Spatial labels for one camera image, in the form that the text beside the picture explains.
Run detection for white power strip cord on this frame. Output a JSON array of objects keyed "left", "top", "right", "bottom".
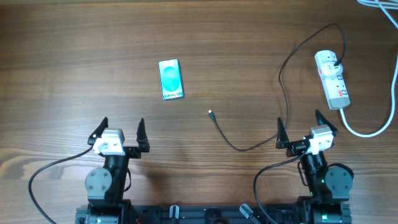
[{"left": 339, "top": 53, "right": 398, "bottom": 138}]

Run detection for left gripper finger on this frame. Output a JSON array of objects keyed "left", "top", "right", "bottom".
[
  {"left": 136, "top": 118, "right": 150, "bottom": 152},
  {"left": 87, "top": 117, "right": 108, "bottom": 146}
]

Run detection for white cables at corner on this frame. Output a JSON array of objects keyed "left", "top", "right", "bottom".
[{"left": 356, "top": 0, "right": 398, "bottom": 29}]

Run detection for black USB charging cable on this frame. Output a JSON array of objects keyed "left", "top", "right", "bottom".
[{"left": 208, "top": 23, "right": 347, "bottom": 152}]

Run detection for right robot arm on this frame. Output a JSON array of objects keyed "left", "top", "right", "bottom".
[{"left": 266, "top": 110, "right": 354, "bottom": 224}]

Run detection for white power strip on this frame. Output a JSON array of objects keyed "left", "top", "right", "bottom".
[{"left": 315, "top": 50, "right": 350, "bottom": 110}]

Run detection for white charger plug adapter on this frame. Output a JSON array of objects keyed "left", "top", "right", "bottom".
[{"left": 320, "top": 62, "right": 343, "bottom": 78}]

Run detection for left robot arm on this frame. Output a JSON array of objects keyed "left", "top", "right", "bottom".
[{"left": 75, "top": 117, "right": 150, "bottom": 224}]

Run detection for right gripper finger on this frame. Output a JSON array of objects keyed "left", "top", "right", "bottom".
[
  {"left": 275, "top": 117, "right": 290, "bottom": 148},
  {"left": 315, "top": 109, "right": 338, "bottom": 136}
]

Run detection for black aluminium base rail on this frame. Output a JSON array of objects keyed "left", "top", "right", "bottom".
[{"left": 75, "top": 203, "right": 353, "bottom": 224}]

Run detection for teal screen Galaxy smartphone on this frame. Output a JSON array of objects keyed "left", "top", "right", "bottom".
[{"left": 158, "top": 59, "right": 184, "bottom": 101}]

